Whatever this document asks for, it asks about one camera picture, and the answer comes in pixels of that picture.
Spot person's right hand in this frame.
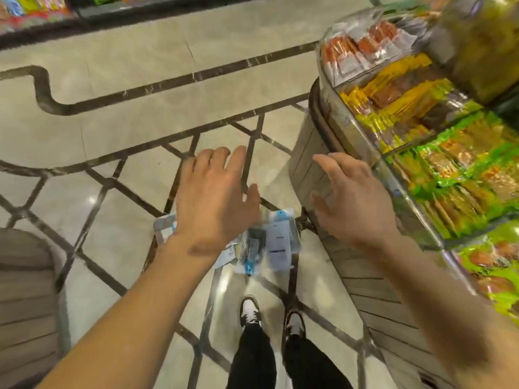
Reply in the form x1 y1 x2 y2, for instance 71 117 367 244
310 152 400 251

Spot person's left hand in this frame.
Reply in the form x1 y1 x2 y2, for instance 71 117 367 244
172 145 261 258

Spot pile of scourer packets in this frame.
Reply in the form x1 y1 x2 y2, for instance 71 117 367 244
153 208 303 277

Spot person's right forearm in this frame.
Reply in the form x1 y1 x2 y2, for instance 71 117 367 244
356 234 519 389

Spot person's left forearm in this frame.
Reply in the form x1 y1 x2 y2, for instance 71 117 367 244
36 238 222 389

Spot wooden acrylic-bin snack stand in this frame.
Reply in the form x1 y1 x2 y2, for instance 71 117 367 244
288 0 519 389

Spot pile of green snack packets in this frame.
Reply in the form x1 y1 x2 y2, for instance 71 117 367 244
387 111 519 239

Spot pile of yellow-green snack packets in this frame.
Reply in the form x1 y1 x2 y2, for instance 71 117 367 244
340 53 457 153

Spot black and white sneaker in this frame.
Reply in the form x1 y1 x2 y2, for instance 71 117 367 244
283 311 307 340
238 295 262 331

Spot black trousers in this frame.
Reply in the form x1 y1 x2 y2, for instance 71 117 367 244
226 319 354 389

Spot pile of orange snack packets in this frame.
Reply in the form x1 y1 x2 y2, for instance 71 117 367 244
321 19 421 84

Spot wooden glass-edged display counter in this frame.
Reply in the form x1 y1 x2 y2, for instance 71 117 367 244
0 227 73 389

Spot rows of hanging snack pouches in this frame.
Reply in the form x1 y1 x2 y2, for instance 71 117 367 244
0 0 122 33

